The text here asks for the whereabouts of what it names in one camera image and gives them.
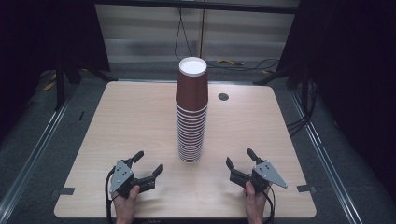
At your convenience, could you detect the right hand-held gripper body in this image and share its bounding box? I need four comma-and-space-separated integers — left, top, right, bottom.
229, 160, 289, 194

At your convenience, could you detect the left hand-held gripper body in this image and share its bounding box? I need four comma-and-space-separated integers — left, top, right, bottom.
108, 159, 156, 200

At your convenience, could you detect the stack of brown cups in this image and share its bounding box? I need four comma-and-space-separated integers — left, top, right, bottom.
176, 103, 209, 164

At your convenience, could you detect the person's left hand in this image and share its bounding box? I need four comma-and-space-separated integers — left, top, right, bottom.
111, 184, 141, 220

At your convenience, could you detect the person's right hand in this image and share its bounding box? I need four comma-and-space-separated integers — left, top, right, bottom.
242, 181, 272, 219

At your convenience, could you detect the black metal stand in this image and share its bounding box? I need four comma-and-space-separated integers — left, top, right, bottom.
53, 57, 118, 112
252, 63, 311, 106

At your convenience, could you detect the thin vertical pole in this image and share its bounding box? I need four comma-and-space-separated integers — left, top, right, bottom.
199, 8, 206, 60

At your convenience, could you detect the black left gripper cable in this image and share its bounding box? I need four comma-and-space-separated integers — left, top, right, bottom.
105, 167, 118, 224

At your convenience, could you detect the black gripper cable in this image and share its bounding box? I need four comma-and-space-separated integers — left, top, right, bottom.
105, 167, 118, 224
262, 184, 276, 224

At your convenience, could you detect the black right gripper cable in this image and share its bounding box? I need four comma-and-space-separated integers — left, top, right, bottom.
262, 184, 276, 224

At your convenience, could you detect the metal floor rail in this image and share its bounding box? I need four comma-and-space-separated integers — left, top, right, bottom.
289, 89, 364, 224
0, 88, 79, 218

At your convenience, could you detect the black cable bundle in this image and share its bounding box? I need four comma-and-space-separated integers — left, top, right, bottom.
286, 78, 319, 137

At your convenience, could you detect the black floor cable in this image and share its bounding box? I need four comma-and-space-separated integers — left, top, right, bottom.
205, 58, 280, 72

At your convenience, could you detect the hanging black cable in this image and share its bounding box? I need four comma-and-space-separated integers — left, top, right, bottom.
174, 7, 200, 62

